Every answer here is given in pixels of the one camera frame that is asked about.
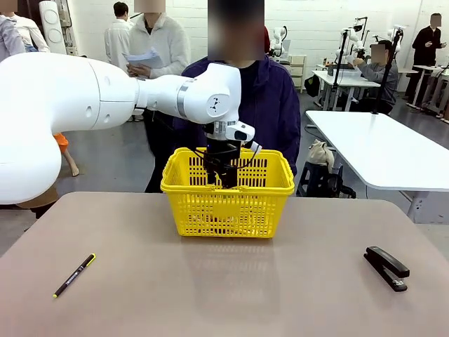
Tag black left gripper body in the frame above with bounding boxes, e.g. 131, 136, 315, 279
204, 140, 243, 176

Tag yellow plastic shopping basket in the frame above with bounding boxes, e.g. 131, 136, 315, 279
160, 146, 296, 239

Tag person in purple jacket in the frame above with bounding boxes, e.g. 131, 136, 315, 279
173, 0, 302, 176

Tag person in white fleece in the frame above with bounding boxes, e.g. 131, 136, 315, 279
126, 0, 193, 194

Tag person in white coat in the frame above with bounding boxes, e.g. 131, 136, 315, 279
104, 1, 136, 73

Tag seated person in grey sweater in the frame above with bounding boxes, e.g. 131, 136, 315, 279
352, 40, 400, 114

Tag standing person in black clothes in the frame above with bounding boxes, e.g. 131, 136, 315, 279
406, 13, 443, 103

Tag black stool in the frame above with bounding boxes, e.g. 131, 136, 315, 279
296, 161, 357, 199

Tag beige cloth bag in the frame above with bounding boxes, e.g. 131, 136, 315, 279
307, 138, 337, 166

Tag black backpack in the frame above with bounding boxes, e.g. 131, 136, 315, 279
304, 74, 322, 98

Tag white drawer cabinet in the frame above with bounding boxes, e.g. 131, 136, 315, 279
288, 53, 308, 93

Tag stack of white papers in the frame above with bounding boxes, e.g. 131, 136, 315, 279
122, 48, 166, 70

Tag small white background table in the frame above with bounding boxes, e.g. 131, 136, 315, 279
311, 68, 382, 112

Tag thin black tripod pole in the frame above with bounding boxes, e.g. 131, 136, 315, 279
331, 27, 351, 93

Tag black pen with yellow cap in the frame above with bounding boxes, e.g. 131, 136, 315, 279
53, 253, 97, 298

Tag black stapler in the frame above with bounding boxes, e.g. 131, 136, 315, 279
363, 245, 410, 293

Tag thick black tripod pole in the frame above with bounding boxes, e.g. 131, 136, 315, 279
372, 26, 404, 115

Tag white standing air conditioner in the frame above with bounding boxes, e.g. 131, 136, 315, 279
38, 0, 68, 55

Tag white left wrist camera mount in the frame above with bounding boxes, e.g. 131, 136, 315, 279
226, 121, 263, 154

